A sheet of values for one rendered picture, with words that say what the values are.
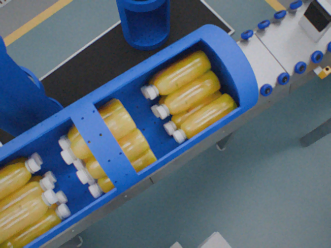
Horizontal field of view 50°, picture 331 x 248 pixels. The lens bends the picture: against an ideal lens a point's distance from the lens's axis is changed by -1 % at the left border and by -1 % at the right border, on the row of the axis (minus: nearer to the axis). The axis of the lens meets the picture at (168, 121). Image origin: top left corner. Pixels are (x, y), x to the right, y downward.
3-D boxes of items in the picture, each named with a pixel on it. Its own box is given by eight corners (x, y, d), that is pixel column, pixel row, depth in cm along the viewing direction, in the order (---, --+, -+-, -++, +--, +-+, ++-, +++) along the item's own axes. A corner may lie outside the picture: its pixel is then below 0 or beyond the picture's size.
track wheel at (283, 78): (289, 71, 118) (285, 69, 120) (279, 77, 118) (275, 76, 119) (291, 81, 121) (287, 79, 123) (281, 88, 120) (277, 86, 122)
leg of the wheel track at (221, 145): (227, 147, 212) (250, 114, 152) (219, 152, 211) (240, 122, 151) (222, 139, 213) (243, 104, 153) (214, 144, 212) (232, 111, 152)
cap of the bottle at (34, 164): (34, 173, 96) (40, 170, 96) (26, 162, 95) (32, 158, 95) (36, 170, 100) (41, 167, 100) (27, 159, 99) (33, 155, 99)
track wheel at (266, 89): (272, 82, 117) (268, 80, 119) (261, 89, 116) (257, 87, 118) (274, 93, 120) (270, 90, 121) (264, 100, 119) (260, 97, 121)
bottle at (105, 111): (118, 101, 106) (63, 134, 103) (116, 95, 99) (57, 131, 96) (130, 121, 105) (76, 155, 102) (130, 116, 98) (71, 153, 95)
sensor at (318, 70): (327, 76, 128) (333, 70, 123) (320, 79, 127) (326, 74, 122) (313, 59, 129) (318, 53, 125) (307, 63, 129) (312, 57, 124)
